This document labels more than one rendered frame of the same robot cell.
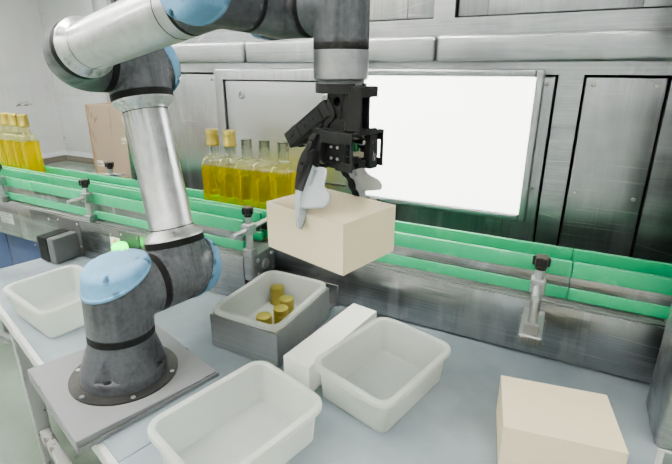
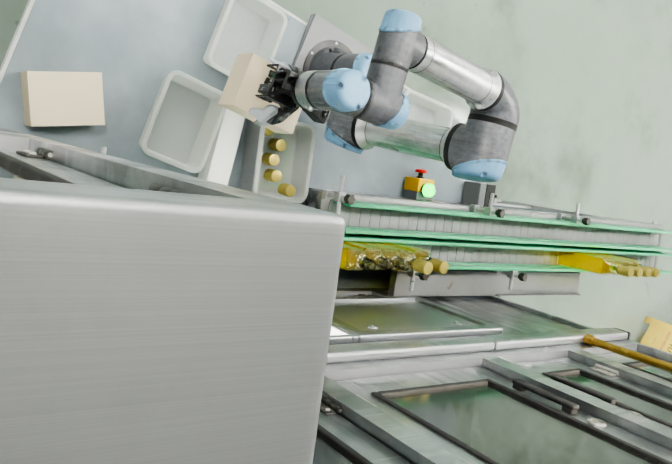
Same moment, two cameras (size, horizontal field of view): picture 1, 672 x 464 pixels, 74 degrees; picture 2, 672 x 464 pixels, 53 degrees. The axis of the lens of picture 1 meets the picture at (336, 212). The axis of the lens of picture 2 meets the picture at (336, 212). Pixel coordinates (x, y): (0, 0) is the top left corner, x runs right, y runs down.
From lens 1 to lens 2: 1.38 m
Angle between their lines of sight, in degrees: 55
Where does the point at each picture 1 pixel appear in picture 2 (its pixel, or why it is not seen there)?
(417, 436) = (143, 82)
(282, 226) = not seen: hidden behind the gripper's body
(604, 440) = (40, 78)
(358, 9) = (321, 77)
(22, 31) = not seen: outside the picture
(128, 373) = (323, 57)
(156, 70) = (460, 146)
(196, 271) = (336, 116)
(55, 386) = (355, 47)
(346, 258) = (241, 57)
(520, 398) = (91, 102)
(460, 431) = (117, 95)
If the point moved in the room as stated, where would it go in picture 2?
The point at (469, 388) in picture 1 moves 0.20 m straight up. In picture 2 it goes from (116, 141) to (143, 146)
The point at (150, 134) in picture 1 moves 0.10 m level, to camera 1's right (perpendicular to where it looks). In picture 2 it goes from (427, 128) to (397, 142)
